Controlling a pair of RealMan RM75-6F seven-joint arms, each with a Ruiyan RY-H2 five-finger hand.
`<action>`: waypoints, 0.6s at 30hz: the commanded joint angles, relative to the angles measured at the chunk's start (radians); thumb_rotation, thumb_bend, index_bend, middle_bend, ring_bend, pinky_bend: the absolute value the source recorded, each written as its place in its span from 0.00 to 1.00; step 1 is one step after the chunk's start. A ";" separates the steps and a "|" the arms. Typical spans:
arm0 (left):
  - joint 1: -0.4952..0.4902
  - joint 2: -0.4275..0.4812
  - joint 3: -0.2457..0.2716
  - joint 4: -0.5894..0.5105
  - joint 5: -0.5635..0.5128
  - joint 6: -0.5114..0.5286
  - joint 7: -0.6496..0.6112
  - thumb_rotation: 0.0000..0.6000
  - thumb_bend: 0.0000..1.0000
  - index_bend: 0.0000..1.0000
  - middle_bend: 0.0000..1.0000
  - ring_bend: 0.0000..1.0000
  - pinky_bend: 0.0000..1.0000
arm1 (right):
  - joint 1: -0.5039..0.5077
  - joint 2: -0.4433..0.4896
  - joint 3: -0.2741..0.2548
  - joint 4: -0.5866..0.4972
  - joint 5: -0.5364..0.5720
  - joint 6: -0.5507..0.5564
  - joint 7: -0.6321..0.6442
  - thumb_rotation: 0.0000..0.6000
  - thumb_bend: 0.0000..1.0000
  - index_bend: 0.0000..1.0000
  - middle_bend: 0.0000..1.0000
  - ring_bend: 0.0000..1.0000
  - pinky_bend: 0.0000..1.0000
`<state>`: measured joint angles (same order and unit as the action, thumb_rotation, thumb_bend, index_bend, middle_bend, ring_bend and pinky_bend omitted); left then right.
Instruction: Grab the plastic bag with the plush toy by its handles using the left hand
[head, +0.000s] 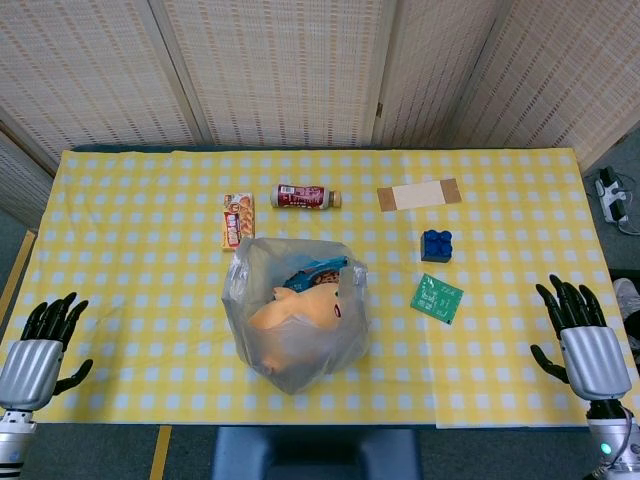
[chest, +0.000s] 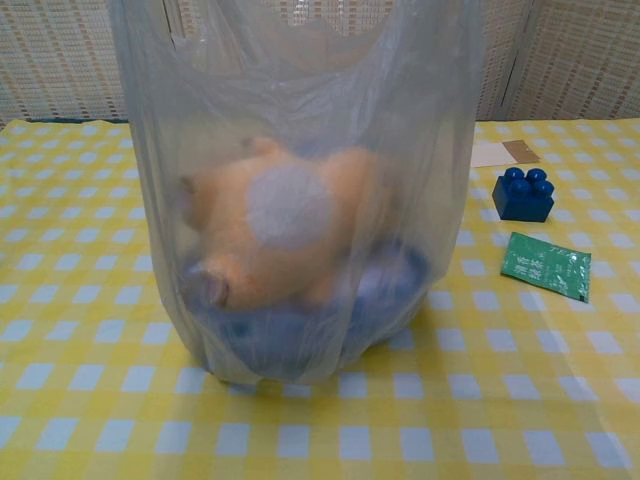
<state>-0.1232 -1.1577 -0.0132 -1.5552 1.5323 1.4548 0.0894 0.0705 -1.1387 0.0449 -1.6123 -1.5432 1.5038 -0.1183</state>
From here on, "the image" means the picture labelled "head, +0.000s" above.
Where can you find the brown label drink bottle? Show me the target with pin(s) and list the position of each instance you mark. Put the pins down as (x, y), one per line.
(302, 196)

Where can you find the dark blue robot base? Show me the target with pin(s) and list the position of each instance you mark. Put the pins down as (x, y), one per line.
(315, 455)

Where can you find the woven bamboo screen panel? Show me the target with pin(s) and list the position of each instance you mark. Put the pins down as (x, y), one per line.
(565, 75)
(20, 180)
(430, 75)
(90, 65)
(280, 65)

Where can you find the white shoe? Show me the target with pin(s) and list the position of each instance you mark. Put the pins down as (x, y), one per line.
(627, 297)

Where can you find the white power strip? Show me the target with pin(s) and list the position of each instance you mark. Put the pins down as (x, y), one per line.
(611, 197)

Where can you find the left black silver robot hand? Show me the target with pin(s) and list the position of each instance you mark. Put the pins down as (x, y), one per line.
(30, 370)

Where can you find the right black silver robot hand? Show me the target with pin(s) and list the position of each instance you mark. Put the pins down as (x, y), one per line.
(595, 360)

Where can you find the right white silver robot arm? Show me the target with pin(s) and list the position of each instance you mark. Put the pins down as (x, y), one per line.
(612, 440)

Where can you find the orange snack box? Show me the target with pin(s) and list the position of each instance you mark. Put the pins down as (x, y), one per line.
(238, 222)

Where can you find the transparent plastic bag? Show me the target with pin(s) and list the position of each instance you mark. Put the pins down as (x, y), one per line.
(295, 350)

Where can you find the yellow checkered tablecloth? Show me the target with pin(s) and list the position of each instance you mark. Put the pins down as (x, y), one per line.
(125, 250)

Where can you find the green card packet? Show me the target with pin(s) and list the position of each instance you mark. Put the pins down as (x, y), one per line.
(436, 299)

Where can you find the small metal screen hinge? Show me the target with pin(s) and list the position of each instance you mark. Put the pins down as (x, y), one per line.
(379, 109)

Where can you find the blue building block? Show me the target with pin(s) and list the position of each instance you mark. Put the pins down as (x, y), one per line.
(436, 246)

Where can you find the flat beige cardboard piece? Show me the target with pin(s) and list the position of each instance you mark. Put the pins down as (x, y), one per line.
(419, 195)

